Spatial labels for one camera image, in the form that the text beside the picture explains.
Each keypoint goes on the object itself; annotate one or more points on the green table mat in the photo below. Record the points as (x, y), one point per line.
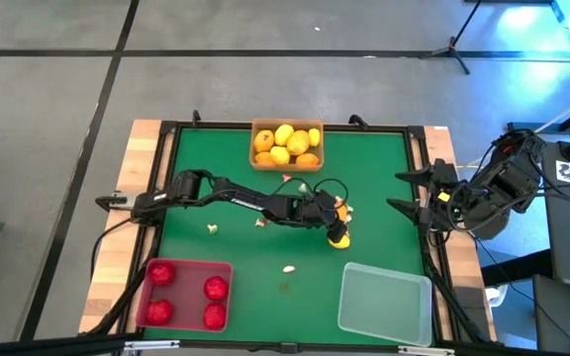
(265, 301)

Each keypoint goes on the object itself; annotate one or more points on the black frame clamp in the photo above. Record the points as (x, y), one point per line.
(196, 117)
(358, 120)

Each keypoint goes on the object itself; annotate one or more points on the black equipment case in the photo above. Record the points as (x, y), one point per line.
(567, 321)

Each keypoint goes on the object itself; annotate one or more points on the clear plastic basket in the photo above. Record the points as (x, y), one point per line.
(384, 306)

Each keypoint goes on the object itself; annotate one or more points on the black tripod stand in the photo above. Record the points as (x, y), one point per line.
(450, 49)

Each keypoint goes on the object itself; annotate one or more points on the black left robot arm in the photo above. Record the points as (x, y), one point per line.
(245, 198)

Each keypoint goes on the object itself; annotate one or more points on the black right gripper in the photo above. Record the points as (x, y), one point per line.
(443, 198)

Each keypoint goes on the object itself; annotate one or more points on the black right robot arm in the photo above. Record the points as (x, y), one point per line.
(507, 183)

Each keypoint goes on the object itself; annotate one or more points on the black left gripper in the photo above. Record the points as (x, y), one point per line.
(310, 211)

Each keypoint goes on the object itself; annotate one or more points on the orange toy citrus fruit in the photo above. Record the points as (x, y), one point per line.
(307, 159)
(343, 212)
(264, 158)
(263, 140)

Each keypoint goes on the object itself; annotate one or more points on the small pink-capped toy mushroom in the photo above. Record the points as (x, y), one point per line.
(287, 177)

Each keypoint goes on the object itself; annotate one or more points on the pink-red plastic basket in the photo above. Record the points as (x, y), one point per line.
(186, 296)

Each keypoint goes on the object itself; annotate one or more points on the orange plastic basket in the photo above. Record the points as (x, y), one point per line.
(287, 169)

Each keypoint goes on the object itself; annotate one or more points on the silver frame bracket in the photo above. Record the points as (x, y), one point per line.
(426, 350)
(151, 344)

